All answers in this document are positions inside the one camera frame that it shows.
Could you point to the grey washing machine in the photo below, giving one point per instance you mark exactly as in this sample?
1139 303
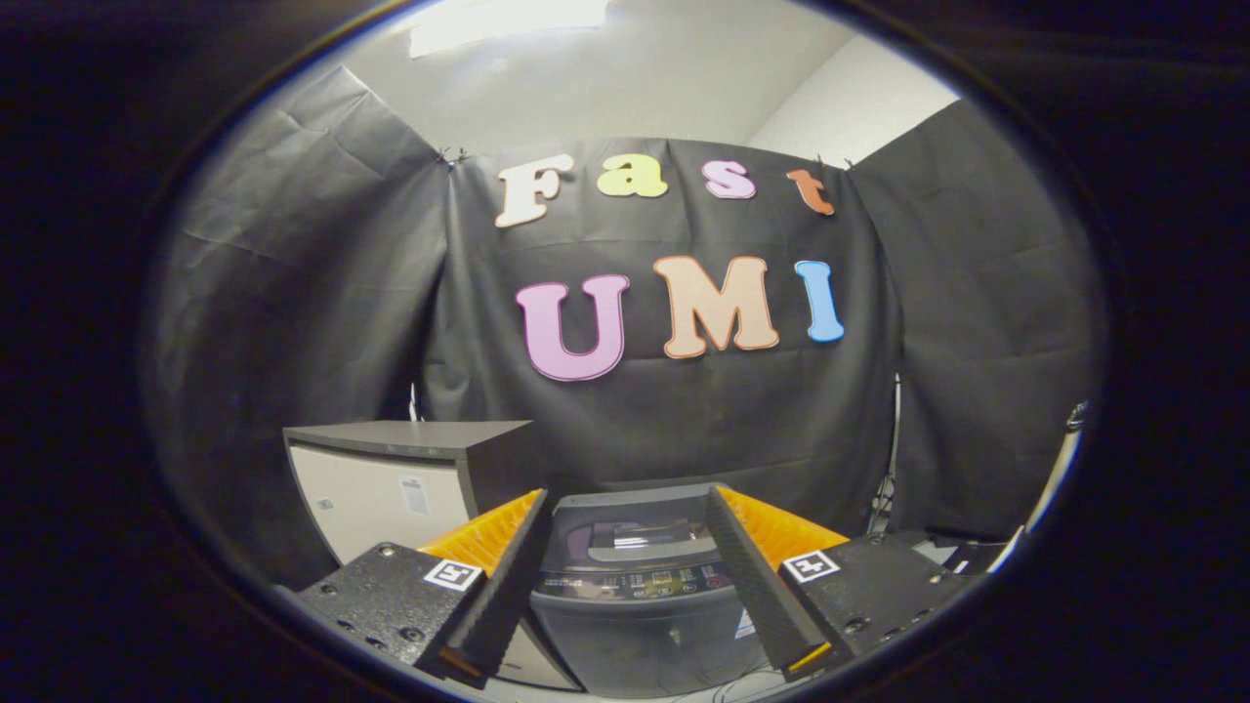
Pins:
635 635

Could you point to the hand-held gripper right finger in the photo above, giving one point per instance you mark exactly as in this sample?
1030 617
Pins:
757 586

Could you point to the black box on floor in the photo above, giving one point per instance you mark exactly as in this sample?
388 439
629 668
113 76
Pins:
977 557

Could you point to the black backdrop cloth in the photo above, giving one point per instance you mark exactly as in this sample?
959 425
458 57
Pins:
684 410

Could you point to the dark transparent washing machine lid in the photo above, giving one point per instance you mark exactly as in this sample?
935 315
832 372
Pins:
635 508

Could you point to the white pole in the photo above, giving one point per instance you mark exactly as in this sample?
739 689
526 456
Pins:
1060 478

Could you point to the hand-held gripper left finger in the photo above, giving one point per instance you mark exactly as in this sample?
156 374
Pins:
503 586

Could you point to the white cabinet with dark top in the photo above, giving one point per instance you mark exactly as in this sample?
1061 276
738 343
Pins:
381 498

